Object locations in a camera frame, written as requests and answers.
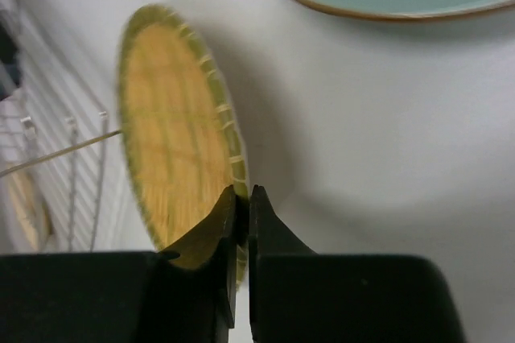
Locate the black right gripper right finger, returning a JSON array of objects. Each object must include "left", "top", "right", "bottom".
[{"left": 248, "top": 185, "right": 315, "bottom": 331}]

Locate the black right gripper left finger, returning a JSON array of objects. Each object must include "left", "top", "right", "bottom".
[{"left": 159, "top": 186, "right": 237, "bottom": 329}]

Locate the woven bamboo round plate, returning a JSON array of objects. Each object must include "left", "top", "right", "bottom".
[{"left": 115, "top": 3, "right": 249, "bottom": 291}]

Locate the beige plate with orange leaves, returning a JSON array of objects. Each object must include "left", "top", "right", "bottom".
[{"left": 6, "top": 171, "right": 53, "bottom": 251}]

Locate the metal wire dish rack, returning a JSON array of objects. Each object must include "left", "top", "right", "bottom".
[{"left": 1, "top": 0, "right": 122, "bottom": 253}]

